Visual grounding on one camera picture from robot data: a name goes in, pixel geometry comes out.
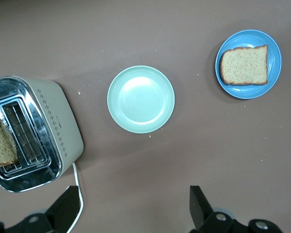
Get white toaster power cable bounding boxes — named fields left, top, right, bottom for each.
left=63, top=162, right=84, bottom=233

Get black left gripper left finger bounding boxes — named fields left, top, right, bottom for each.
left=0, top=185, right=80, bottom=233

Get beige and chrome toaster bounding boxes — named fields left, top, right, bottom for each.
left=0, top=72, right=84, bottom=193

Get blue plate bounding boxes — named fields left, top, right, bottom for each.
left=214, top=29, right=282, bottom=100

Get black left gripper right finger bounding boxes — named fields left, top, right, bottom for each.
left=189, top=185, right=282, bottom=233

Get light green plate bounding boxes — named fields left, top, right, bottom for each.
left=107, top=65, right=176, bottom=134

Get brown toasted bread slice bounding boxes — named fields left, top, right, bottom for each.
left=219, top=44, right=269, bottom=86
left=0, top=116, right=19, bottom=169

